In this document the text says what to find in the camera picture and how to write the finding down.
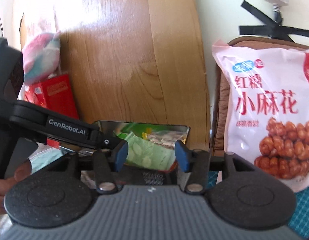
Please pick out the blue patterned mat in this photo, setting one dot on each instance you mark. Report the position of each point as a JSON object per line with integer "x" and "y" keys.
{"x": 255, "y": 200}

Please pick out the pink fried dough snack bag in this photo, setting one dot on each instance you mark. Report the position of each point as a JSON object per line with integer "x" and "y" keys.
{"x": 268, "y": 110}

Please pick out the wooden headboard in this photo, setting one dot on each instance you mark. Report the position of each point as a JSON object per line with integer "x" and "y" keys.
{"x": 130, "y": 60}

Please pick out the black storage box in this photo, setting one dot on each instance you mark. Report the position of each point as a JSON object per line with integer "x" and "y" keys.
{"x": 163, "y": 135}

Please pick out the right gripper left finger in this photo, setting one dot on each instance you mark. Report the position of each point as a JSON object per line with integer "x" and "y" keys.
{"x": 118, "y": 156}

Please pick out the green snack packet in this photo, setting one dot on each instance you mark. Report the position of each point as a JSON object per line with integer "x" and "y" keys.
{"x": 145, "y": 154}

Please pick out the pink blue plush toy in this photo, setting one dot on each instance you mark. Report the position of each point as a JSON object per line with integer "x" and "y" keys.
{"x": 41, "y": 57}

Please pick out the mint green sheet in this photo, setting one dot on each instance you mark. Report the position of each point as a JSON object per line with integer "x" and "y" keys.
{"x": 42, "y": 157}

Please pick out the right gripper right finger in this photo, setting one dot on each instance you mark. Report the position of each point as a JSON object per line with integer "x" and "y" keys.
{"x": 184, "y": 157}

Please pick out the person left hand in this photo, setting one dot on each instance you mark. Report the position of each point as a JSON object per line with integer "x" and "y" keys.
{"x": 21, "y": 173}

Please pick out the red gift bag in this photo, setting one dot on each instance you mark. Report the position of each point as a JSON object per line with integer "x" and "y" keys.
{"x": 54, "y": 94}

